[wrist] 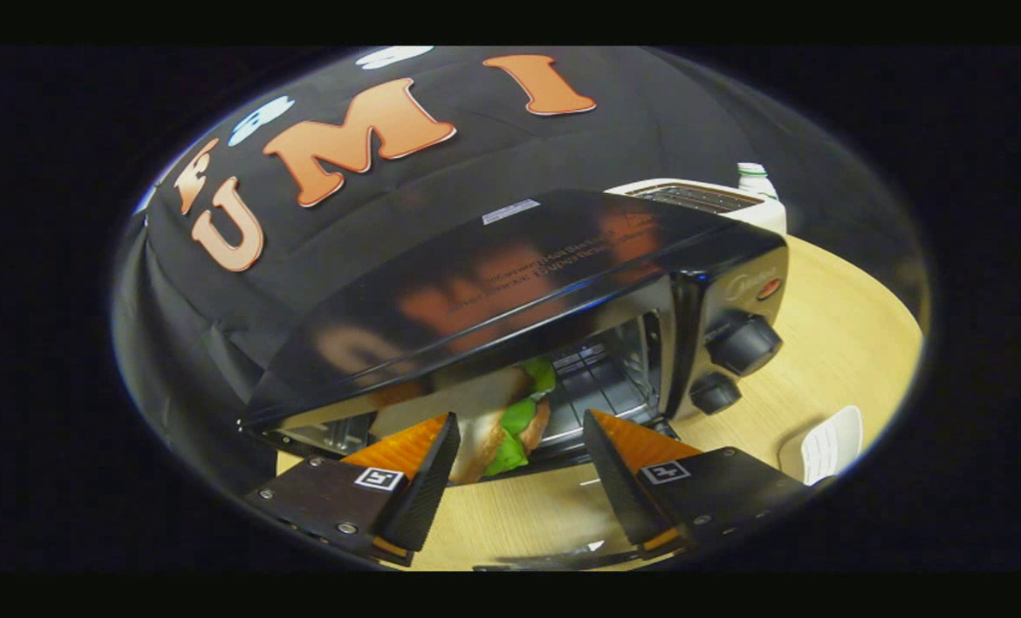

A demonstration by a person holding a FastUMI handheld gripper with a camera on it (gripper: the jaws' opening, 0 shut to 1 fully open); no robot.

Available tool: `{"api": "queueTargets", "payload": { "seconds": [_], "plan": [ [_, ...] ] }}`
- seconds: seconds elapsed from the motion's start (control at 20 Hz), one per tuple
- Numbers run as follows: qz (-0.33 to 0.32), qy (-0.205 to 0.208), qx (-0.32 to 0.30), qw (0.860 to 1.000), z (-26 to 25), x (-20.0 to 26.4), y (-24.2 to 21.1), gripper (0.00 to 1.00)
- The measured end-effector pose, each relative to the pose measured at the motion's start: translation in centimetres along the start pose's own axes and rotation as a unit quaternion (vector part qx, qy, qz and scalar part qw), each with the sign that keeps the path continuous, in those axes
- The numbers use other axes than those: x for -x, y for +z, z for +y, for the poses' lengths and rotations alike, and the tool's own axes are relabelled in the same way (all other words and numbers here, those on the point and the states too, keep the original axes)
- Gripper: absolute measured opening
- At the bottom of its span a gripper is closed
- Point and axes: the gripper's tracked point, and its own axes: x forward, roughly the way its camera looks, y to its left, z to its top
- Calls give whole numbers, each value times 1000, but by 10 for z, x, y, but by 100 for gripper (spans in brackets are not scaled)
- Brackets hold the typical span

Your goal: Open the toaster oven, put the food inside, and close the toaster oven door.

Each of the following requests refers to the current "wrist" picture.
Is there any white plastic plate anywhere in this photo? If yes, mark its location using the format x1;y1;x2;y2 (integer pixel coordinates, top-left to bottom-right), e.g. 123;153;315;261
778;405;863;488

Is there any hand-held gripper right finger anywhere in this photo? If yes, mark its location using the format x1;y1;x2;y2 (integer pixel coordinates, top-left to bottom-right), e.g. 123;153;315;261
583;409;811;559

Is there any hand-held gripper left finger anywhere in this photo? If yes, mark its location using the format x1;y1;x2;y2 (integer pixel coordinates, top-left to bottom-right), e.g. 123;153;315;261
244;412;462;567

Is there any white bottle with green label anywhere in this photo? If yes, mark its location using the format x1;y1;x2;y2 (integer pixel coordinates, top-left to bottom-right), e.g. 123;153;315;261
738;163;777;200

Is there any white pop-up toaster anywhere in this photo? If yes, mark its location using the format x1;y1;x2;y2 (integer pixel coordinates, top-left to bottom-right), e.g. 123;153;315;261
606;178;787;237

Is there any black toaster oven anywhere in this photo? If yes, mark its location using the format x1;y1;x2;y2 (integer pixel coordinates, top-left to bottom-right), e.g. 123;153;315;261
237;189;790;572

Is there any white bread lettuce sandwich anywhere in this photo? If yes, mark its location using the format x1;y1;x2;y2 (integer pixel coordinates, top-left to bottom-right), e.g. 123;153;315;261
368;359;558;486

